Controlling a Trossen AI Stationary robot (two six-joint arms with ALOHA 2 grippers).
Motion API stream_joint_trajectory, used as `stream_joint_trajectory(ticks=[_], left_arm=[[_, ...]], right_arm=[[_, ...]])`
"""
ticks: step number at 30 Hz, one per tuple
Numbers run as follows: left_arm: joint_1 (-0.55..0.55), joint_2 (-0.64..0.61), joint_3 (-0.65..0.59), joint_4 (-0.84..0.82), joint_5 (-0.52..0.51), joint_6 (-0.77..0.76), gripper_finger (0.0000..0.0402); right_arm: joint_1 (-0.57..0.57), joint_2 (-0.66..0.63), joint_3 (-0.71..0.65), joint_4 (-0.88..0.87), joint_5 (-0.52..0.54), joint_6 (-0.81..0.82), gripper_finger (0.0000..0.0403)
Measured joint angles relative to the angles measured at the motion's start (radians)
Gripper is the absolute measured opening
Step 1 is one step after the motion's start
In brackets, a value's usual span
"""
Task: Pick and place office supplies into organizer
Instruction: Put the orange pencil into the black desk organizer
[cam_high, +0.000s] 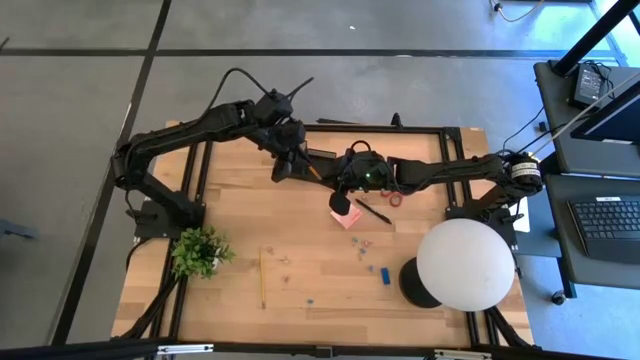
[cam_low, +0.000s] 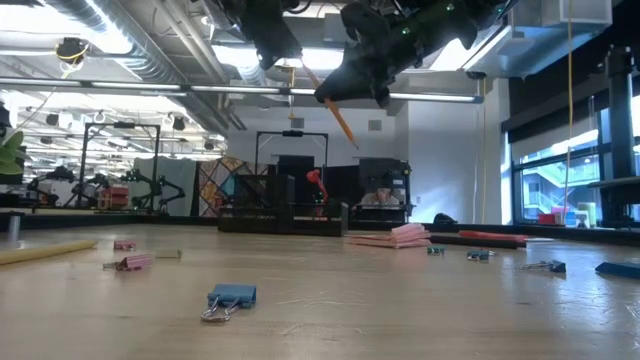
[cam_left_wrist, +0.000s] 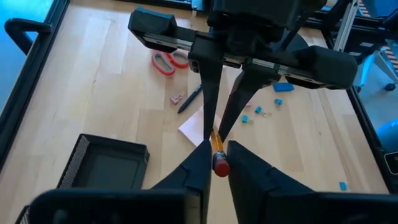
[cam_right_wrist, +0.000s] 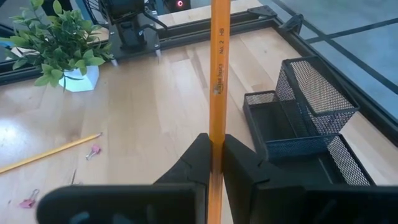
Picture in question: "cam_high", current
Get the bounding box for black pen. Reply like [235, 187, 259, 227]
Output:
[354, 197, 394, 226]

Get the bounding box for black aluminium table frame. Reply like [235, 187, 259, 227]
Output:
[112, 112, 535, 351]

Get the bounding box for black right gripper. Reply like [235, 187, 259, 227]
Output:
[327, 139, 397, 218]

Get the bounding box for pink sticky note pad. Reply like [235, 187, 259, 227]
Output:
[329, 205, 364, 231]

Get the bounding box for black monitor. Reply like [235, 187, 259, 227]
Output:
[569, 78, 640, 147]

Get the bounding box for white globe lamp shade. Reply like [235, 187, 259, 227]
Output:
[415, 217, 517, 313]

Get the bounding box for orange pencil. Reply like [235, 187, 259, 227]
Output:
[297, 141, 325, 182]

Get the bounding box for black camera rig rail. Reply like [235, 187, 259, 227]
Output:
[0, 337, 640, 360]

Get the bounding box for black power adapter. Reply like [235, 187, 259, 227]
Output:
[568, 62, 615, 110]

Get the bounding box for grey keyboard tray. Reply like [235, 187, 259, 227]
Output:
[543, 173, 640, 292]

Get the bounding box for white paper sheet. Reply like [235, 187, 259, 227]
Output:
[510, 195, 532, 234]

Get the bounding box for black mesh desk organizer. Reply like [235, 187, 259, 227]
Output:
[285, 146, 351, 190]

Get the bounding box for black lamp base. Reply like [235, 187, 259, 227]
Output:
[397, 256, 444, 310]

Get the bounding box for green potted plant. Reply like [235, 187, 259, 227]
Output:
[170, 224, 237, 281]

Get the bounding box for yellow pencil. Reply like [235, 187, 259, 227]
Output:
[258, 245, 268, 310]

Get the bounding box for black keyboard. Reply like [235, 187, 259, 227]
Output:
[567, 195, 640, 266]

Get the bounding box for floor power cable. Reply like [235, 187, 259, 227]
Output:
[491, 0, 547, 24]

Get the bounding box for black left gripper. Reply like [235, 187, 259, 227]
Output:
[251, 88, 317, 184]

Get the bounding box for grey desk top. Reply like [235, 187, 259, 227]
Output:
[532, 58, 640, 180]

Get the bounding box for silver metal bracket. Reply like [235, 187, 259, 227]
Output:
[432, 348, 494, 360]
[156, 343, 215, 357]

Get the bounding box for red-handled scissors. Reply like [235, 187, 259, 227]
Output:
[379, 187, 404, 209]

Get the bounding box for black vertical post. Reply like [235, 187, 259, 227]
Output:
[551, 0, 640, 77]

